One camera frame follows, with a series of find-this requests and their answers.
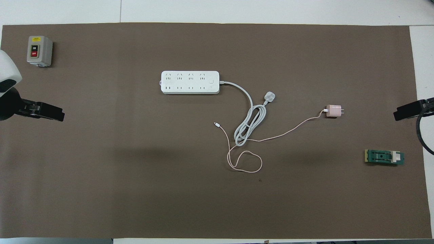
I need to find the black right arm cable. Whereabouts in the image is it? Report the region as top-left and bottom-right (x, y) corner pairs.
(416, 102), (434, 155)

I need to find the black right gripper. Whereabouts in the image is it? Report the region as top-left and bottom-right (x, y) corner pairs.
(393, 98), (434, 121)

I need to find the pink charger adapter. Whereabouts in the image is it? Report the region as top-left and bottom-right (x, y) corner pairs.
(323, 105), (346, 118)

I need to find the green knife switch yellow base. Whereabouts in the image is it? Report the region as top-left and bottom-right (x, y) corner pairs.
(364, 149), (405, 166)

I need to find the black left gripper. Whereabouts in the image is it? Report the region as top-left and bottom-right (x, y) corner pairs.
(0, 87), (65, 122)

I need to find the pink charging cable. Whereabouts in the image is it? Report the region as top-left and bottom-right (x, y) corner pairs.
(214, 108), (328, 173)

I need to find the brown table mat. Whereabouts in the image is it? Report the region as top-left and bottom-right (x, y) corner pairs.
(0, 22), (433, 239)

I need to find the white power cord with plug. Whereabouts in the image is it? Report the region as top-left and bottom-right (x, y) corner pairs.
(219, 81), (276, 147)

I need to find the grey on off switch box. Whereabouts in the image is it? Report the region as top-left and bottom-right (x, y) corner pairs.
(27, 36), (53, 67)

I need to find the white power strip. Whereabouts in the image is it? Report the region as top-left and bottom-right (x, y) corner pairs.
(160, 70), (220, 95)

